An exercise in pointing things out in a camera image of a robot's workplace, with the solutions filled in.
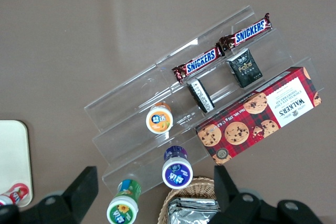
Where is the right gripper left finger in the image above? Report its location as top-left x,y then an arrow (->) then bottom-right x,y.
0,166 -> 99,224

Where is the woven wicker basket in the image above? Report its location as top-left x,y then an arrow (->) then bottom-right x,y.
157,176 -> 224,224

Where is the black Face tissue pack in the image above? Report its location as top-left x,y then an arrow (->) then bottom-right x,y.
186,78 -> 215,114
225,48 -> 264,89

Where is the purple gum bottle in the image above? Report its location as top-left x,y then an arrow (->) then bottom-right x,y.
162,145 -> 194,189

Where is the clear acrylic tiered stand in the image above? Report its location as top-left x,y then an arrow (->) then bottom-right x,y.
83,5 -> 325,198

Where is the orange gum bottle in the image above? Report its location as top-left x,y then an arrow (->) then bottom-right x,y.
145,102 -> 173,134

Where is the Snickers chocolate bar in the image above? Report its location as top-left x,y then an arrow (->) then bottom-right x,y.
172,47 -> 225,84
218,13 -> 273,53

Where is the silver foil packet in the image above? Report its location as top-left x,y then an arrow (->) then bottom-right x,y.
167,196 -> 222,224

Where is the green gum bottle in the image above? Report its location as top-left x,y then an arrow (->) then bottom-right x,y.
106,179 -> 142,224

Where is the red Walkers cookie box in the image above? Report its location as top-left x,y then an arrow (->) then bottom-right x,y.
195,66 -> 322,166

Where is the white plastic tray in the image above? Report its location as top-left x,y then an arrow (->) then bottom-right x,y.
0,120 -> 34,208

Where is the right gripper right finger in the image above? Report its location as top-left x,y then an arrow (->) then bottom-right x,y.
209,165 -> 322,224

